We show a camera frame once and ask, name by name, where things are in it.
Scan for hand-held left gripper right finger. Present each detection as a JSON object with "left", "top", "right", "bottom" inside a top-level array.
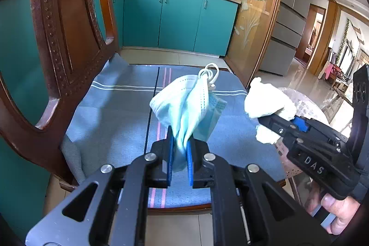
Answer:
[{"left": 186, "top": 139, "right": 332, "bottom": 246}]

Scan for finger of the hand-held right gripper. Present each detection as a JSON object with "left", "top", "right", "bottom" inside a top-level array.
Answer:
[
  {"left": 257, "top": 113, "right": 297, "bottom": 145},
  {"left": 294, "top": 116, "right": 350, "bottom": 153}
]

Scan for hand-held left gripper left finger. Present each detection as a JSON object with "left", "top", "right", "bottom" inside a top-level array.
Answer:
[{"left": 25, "top": 125, "right": 176, "bottom": 246}]

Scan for white tissue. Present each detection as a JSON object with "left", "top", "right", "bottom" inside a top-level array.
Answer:
[{"left": 244, "top": 77, "right": 297, "bottom": 145}]

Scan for blue face mask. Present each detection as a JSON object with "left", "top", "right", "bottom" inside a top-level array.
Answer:
[{"left": 149, "top": 63, "right": 228, "bottom": 173}]

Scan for person's right hand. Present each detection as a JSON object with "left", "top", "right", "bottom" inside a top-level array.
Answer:
[{"left": 305, "top": 188, "right": 362, "bottom": 235}]

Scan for pink cloth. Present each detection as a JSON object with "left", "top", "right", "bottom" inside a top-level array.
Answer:
[{"left": 324, "top": 62, "right": 336, "bottom": 79}]

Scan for blue striped seat cloth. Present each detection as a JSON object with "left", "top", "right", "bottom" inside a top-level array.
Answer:
[{"left": 60, "top": 54, "right": 286, "bottom": 209}]

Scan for grey refrigerator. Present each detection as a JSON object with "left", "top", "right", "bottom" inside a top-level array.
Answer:
[{"left": 258, "top": 0, "right": 315, "bottom": 76}]

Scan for wooden framed glass door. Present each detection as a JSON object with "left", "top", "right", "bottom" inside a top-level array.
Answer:
[{"left": 225, "top": 0, "right": 287, "bottom": 88}]

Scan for green garland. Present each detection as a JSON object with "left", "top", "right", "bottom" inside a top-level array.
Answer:
[{"left": 336, "top": 18, "right": 351, "bottom": 65}]

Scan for teal kitchen base cabinets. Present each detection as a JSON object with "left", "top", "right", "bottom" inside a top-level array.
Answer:
[{"left": 91, "top": 0, "right": 239, "bottom": 57}]

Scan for brown wooden chair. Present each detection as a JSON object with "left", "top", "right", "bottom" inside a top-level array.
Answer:
[{"left": 0, "top": 0, "right": 287, "bottom": 216}]

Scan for teal side cabinet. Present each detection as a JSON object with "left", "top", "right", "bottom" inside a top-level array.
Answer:
[{"left": 0, "top": 0, "right": 54, "bottom": 235}]

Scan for wooden doorway frame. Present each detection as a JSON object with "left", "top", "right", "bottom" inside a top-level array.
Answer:
[{"left": 295, "top": 2, "right": 338, "bottom": 76}]

